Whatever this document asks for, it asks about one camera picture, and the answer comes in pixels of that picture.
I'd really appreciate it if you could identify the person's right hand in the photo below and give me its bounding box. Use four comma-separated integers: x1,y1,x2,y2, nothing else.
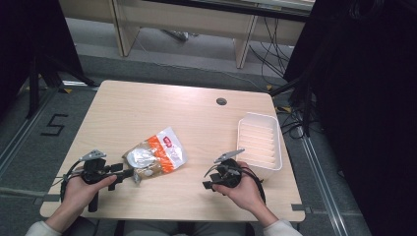
211,160,267,214

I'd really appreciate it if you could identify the black curtain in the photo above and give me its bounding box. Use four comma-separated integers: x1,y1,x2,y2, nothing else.
283,0,417,236
0,0,85,112

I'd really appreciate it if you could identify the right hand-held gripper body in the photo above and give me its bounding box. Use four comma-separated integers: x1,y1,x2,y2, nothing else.
208,148,246,189

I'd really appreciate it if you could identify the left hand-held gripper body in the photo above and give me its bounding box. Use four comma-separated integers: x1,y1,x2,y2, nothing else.
79,148,116,212

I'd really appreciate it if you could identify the white plastic tray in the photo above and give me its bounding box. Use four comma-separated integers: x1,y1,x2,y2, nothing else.
235,111,284,181

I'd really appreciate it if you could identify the black metal stand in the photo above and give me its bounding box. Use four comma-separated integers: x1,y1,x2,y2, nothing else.
25,53,100,120
269,73,318,138

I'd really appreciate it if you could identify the orange and clear snack packet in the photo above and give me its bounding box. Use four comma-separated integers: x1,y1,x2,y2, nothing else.
122,126,189,185

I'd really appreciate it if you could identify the grey power strip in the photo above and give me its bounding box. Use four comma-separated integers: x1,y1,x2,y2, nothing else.
160,29,200,43

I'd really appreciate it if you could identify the hand-held gripper cable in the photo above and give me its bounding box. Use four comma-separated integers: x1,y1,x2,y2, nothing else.
59,159,89,203
240,165,268,205

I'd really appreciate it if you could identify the person's left hand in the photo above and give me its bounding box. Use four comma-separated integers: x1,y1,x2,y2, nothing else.
61,173,118,214

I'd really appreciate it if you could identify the bundle of black floor cables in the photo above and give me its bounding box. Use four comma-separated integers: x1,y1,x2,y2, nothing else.
248,15,298,88

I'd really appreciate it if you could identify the left hand-held gripper cable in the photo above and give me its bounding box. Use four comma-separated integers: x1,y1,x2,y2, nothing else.
59,159,89,203

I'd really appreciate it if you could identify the right hand-held gripper cable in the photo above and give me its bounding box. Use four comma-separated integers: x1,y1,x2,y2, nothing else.
240,165,268,205

